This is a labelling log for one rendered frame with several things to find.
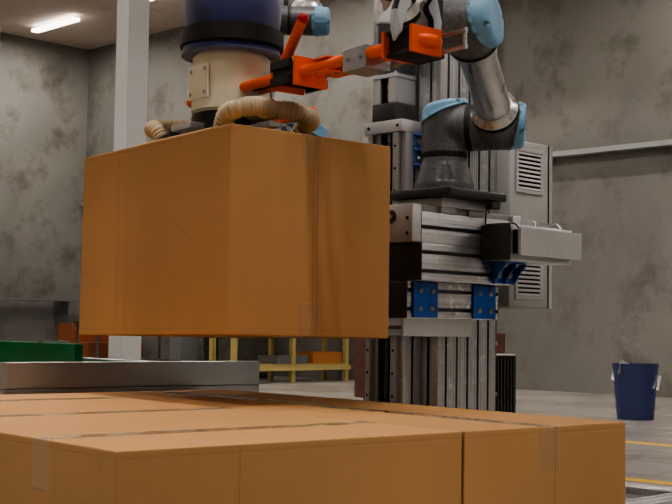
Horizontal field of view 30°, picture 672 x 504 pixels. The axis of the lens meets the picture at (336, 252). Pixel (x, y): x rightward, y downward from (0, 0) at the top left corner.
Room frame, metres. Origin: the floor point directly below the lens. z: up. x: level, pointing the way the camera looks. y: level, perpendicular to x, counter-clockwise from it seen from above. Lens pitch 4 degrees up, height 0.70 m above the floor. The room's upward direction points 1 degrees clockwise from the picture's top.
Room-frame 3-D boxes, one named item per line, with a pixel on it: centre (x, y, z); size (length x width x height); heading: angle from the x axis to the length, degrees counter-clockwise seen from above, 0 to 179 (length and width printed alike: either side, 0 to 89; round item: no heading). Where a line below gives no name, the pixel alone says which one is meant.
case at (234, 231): (2.70, 0.23, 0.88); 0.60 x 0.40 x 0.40; 38
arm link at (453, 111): (3.12, -0.27, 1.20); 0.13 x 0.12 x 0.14; 72
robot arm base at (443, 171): (3.12, -0.27, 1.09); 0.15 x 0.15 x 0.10
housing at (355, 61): (2.35, -0.05, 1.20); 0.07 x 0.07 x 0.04; 38
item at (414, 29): (2.24, -0.13, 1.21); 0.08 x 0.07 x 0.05; 38
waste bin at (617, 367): (10.24, -2.44, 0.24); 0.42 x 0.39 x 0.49; 134
